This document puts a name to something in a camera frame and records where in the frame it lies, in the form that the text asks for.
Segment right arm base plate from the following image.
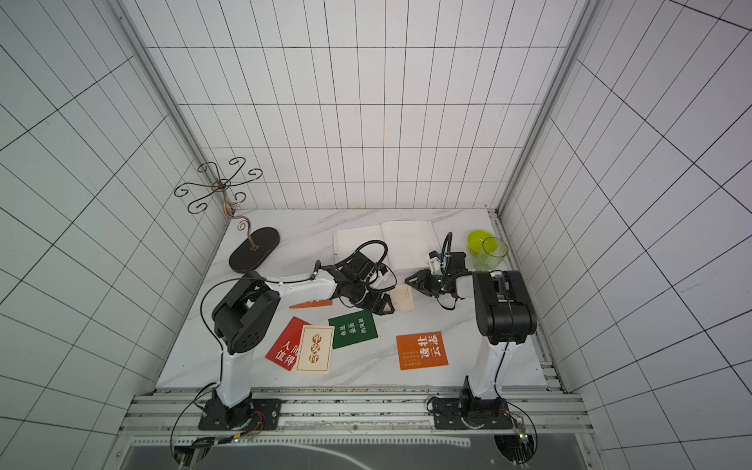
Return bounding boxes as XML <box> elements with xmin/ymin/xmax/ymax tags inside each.
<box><xmin>427</xmin><ymin>397</ymin><xmax>514</xmax><ymax>431</ymax></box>

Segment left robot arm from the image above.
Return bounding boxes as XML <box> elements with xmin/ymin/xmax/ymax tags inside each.
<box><xmin>211</xmin><ymin>254</ymin><xmax>396</xmax><ymax>409</ymax></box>

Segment green card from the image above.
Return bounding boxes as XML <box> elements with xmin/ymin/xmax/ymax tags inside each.
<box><xmin>328</xmin><ymin>311</ymin><xmax>378</xmax><ymax>350</ymax></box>

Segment cream card red stripe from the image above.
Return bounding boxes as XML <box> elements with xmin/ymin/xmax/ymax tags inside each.
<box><xmin>389</xmin><ymin>284</ymin><xmax>415</xmax><ymax>311</ymax></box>

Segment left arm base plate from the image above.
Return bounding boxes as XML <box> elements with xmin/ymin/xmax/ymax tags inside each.
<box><xmin>198</xmin><ymin>397</ymin><xmax>283</xmax><ymax>432</ymax></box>

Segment cream framed card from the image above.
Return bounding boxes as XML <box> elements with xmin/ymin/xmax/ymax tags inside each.
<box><xmin>296</xmin><ymin>325</ymin><xmax>335</xmax><ymax>374</ymax></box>

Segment metal jewelry stand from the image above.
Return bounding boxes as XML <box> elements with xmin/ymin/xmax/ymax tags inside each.
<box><xmin>174</xmin><ymin>157</ymin><xmax>281</xmax><ymax>273</ymax></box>

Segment aluminium rail frame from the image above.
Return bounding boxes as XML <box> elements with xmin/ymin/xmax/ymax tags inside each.
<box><xmin>105</xmin><ymin>387</ymin><xmax>605</xmax><ymax>469</ymax></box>

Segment orange card lower right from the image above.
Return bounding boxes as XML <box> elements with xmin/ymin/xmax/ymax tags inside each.
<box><xmin>396</xmin><ymin>332</ymin><xmax>448</xmax><ymax>370</ymax></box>

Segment clear green cup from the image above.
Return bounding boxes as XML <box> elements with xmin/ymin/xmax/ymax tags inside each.
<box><xmin>477</xmin><ymin>237</ymin><xmax>508</xmax><ymax>271</ymax></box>

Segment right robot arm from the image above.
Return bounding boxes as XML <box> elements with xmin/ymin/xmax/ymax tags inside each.
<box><xmin>405</xmin><ymin>252</ymin><xmax>538</xmax><ymax>407</ymax></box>

